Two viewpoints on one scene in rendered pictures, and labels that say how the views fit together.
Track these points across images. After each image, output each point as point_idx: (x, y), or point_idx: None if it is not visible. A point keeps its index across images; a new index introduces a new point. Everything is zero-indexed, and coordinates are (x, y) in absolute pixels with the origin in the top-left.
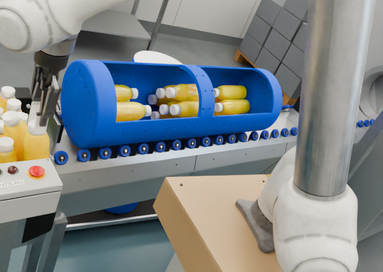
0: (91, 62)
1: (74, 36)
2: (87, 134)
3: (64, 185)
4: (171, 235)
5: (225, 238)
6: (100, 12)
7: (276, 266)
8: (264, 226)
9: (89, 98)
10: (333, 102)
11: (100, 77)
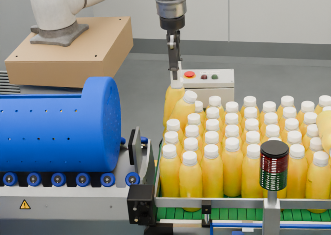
0: (96, 86)
1: None
2: (119, 115)
3: None
4: (115, 69)
5: (103, 33)
6: None
7: (89, 22)
8: (77, 24)
9: (114, 94)
10: None
11: (101, 77)
